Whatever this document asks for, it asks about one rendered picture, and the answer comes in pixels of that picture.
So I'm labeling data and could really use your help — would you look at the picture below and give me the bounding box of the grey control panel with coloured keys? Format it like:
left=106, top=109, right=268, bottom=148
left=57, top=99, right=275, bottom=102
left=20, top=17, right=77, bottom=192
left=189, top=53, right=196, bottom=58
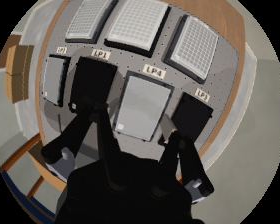
left=58, top=114, right=99, bottom=169

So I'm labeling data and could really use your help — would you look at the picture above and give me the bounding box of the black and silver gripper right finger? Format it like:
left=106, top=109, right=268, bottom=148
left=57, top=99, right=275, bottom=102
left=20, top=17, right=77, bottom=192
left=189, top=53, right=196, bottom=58
left=151, top=113, right=214, bottom=205

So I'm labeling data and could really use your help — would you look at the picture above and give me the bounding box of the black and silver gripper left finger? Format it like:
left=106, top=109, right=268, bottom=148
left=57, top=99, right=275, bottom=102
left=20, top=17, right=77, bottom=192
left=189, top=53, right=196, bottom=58
left=41, top=98, right=133, bottom=191

